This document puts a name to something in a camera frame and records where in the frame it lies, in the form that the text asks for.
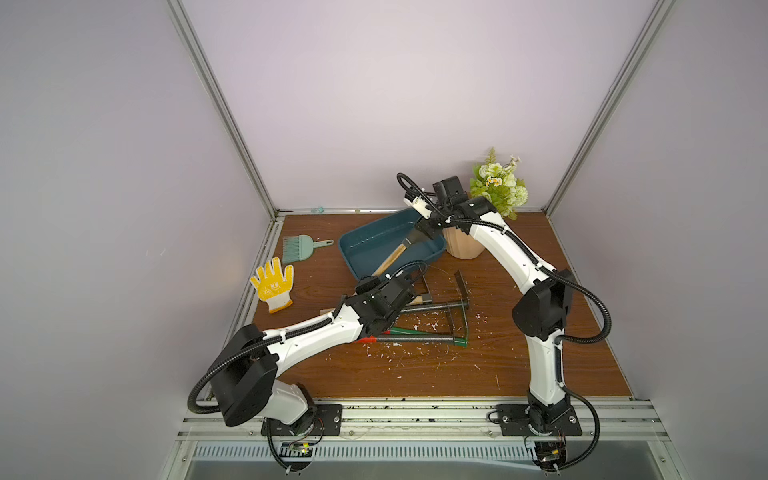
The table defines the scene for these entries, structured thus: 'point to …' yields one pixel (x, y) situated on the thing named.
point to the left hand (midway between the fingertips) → (368, 279)
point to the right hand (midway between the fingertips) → (422, 215)
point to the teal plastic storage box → (368, 250)
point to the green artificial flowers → (498, 182)
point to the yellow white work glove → (272, 286)
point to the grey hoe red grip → (460, 294)
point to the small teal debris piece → (321, 209)
